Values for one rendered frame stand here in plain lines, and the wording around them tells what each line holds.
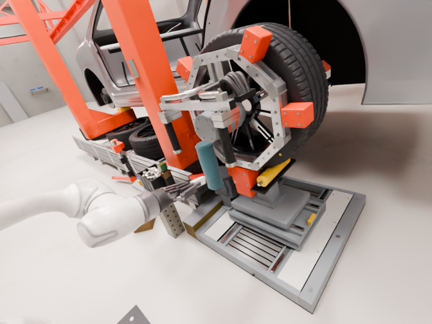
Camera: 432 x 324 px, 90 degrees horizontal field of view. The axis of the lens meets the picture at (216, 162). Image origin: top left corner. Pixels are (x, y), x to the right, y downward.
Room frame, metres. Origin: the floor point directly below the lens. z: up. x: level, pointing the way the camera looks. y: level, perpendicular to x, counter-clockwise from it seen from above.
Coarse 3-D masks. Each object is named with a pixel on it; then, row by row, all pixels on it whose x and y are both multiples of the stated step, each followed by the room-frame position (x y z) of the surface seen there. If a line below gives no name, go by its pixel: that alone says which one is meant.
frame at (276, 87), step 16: (224, 48) 0.98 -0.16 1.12; (192, 64) 1.07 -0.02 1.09; (240, 64) 0.86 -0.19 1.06; (256, 64) 0.86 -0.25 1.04; (192, 80) 1.10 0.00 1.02; (256, 80) 0.82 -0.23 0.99; (272, 80) 0.78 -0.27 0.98; (192, 96) 1.16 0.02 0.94; (272, 96) 0.77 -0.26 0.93; (192, 112) 1.16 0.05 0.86; (272, 112) 0.78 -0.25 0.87; (288, 128) 0.78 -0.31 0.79; (272, 144) 0.80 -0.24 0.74; (224, 160) 1.03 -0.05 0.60; (240, 160) 0.95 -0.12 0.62; (256, 160) 0.87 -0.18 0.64
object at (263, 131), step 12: (228, 60) 1.04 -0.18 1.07; (252, 96) 0.97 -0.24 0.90; (264, 96) 0.92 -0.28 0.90; (252, 108) 1.03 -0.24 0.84; (252, 120) 0.99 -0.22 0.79; (240, 132) 1.21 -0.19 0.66; (252, 132) 1.21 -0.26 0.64; (264, 132) 0.95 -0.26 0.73; (240, 144) 1.12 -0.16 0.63; (252, 144) 1.01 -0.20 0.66; (264, 144) 1.05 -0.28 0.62
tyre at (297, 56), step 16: (224, 32) 1.02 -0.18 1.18; (240, 32) 0.95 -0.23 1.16; (272, 32) 0.93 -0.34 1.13; (288, 32) 0.96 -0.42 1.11; (208, 48) 1.09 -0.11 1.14; (272, 48) 0.85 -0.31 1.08; (288, 48) 0.86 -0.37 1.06; (304, 48) 0.90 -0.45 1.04; (272, 64) 0.85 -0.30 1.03; (288, 64) 0.81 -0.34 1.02; (304, 64) 0.84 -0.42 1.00; (320, 64) 0.90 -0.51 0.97; (288, 80) 0.81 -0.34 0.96; (304, 80) 0.80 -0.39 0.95; (320, 80) 0.86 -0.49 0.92; (288, 96) 0.81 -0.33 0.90; (304, 96) 0.78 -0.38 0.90; (320, 96) 0.84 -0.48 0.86; (320, 112) 0.86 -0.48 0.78; (304, 128) 0.78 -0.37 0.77; (288, 144) 0.83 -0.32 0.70; (272, 160) 0.90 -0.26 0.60
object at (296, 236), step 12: (312, 204) 0.97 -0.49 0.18; (324, 204) 0.97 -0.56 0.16; (240, 216) 1.06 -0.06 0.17; (252, 216) 1.05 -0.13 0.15; (300, 216) 0.94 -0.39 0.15; (312, 216) 0.89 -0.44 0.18; (252, 228) 1.00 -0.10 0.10; (264, 228) 0.92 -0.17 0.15; (276, 228) 0.90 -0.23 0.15; (300, 228) 0.83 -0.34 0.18; (312, 228) 0.86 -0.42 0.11; (288, 240) 0.81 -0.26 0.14; (300, 240) 0.77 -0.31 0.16
